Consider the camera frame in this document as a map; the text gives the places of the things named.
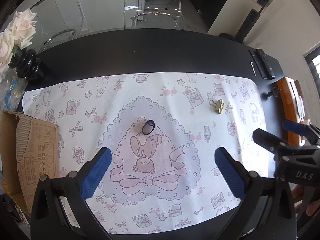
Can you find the person's right hand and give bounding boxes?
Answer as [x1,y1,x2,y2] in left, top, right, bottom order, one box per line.
[291,186,320,217]

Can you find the gold binder clip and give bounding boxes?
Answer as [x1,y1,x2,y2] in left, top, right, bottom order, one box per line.
[209,99,226,115]

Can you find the clear acrylic chair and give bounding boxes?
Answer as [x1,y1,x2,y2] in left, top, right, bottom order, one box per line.
[123,0,189,29]
[32,0,86,53]

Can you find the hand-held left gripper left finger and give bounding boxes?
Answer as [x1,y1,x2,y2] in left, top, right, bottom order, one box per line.
[30,147,118,240]

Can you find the black vase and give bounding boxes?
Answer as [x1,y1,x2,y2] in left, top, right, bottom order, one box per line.
[15,50,47,82]

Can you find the long black block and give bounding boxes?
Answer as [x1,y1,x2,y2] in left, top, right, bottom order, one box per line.
[255,48,276,79]

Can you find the flat black strip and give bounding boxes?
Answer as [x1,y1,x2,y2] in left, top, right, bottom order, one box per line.
[248,50,267,79]

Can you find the blue white packet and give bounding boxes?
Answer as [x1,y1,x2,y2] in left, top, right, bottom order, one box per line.
[7,76,27,106]

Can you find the clear plastic bag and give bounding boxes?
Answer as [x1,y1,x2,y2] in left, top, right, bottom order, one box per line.
[0,71,28,113]

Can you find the pale pink rose bouquet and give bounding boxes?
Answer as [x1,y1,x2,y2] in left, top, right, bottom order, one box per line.
[0,8,37,83]

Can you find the orange wooden tray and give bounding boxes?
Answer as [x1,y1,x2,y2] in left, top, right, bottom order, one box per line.
[276,77,316,147]

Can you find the brown cardboard box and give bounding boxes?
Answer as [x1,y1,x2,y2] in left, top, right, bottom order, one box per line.
[0,110,61,217]

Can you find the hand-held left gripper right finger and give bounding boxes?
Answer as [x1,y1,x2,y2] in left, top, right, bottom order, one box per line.
[214,147,297,240]

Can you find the printed white pink mat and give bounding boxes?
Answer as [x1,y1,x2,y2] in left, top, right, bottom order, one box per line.
[22,72,269,234]

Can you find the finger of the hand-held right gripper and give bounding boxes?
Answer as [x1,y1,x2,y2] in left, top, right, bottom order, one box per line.
[282,119,320,146]
[252,128,291,156]

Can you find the black upright vacuum cleaner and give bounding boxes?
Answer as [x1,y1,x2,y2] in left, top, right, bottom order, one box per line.
[218,0,274,44]

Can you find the window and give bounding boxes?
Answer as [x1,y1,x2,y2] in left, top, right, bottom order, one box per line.
[303,39,320,81]

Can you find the white kitchen counter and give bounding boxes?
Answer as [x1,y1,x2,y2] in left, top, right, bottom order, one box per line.
[197,0,266,34]

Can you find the small black ring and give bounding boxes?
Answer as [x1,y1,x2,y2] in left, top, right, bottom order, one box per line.
[141,120,155,136]

